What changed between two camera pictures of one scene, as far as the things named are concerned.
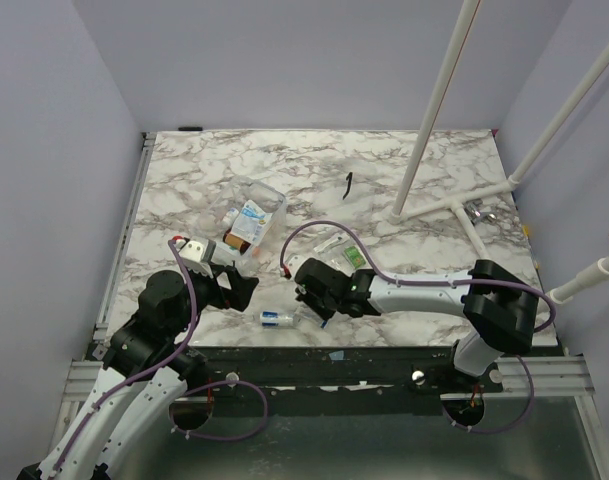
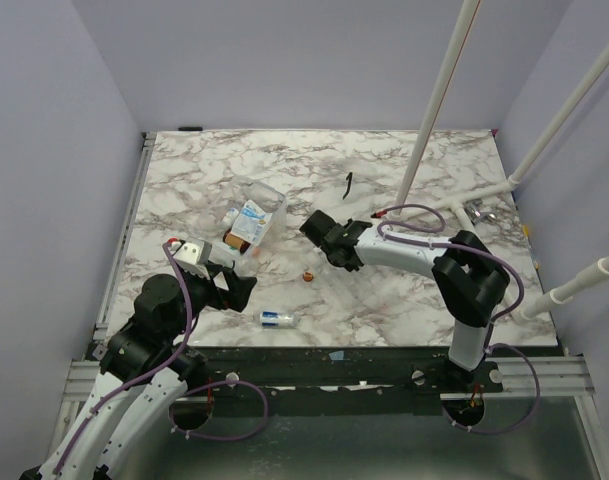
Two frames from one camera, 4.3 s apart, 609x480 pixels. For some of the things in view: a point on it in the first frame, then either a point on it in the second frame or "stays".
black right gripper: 313,303 → 335,241
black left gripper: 241,287 stays
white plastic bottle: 229,218 stays
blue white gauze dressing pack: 252,222 stays
